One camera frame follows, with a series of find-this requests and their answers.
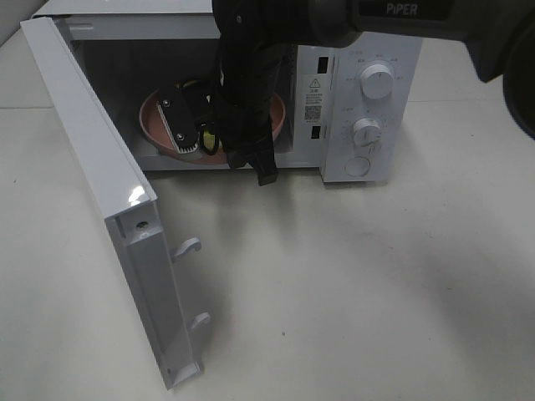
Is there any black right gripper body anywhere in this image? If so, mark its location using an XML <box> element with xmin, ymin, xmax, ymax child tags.
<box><xmin>183</xmin><ymin>39</ymin><xmax>287</xmax><ymax>167</ymax></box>

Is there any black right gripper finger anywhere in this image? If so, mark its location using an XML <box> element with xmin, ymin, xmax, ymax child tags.
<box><xmin>156</xmin><ymin>88</ymin><xmax>198</xmax><ymax>154</ymax></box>
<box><xmin>246</xmin><ymin>142</ymin><xmax>278</xmax><ymax>186</ymax></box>

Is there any pink round plate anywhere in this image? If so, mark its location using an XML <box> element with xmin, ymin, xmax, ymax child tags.
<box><xmin>139</xmin><ymin>90</ymin><xmax>286</xmax><ymax>165</ymax></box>

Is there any round white door button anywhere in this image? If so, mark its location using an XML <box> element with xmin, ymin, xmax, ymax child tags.
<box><xmin>344</xmin><ymin>156</ymin><xmax>371</xmax><ymax>177</ymax></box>

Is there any white microwave door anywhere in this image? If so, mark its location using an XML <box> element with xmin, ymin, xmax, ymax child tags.
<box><xmin>21</xmin><ymin>17</ymin><xmax>211</xmax><ymax>389</ymax></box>

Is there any toast sandwich with lettuce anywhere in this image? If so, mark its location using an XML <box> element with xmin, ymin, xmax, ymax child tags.
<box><xmin>177</xmin><ymin>79</ymin><xmax>220</xmax><ymax>156</ymax></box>

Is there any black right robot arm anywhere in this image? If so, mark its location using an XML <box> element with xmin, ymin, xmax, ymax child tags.
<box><xmin>140</xmin><ymin>1</ymin><xmax>534</xmax><ymax>185</ymax></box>

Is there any white warning label sticker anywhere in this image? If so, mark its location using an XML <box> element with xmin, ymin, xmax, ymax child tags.
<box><xmin>302</xmin><ymin>74</ymin><xmax>328</xmax><ymax>123</ymax></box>

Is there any white microwave oven body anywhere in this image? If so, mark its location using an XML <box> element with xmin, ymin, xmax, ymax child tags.
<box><xmin>21</xmin><ymin>1</ymin><xmax>422</xmax><ymax>188</ymax></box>

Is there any lower white timer knob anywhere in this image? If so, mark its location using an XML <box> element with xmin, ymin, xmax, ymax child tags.
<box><xmin>352</xmin><ymin>118</ymin><xmax>382</xmax><ymax>147</ymax></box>

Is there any upper white power knob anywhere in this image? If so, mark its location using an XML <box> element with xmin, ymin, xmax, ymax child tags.
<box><xmin>359</xmin><ymin>63</ymin><xmax>395</xmax><ymax>100</ymax></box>

